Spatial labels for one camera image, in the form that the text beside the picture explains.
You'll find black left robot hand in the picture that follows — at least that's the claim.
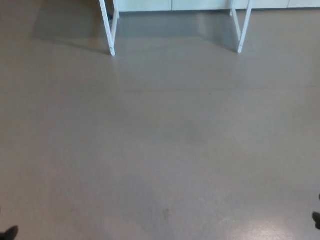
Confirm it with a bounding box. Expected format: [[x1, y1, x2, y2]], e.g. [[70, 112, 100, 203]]
[[0, 225, 19, 240]]

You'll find white desk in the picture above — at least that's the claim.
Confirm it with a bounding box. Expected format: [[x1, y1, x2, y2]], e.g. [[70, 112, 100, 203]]
[[99, 0, 254, 57]]

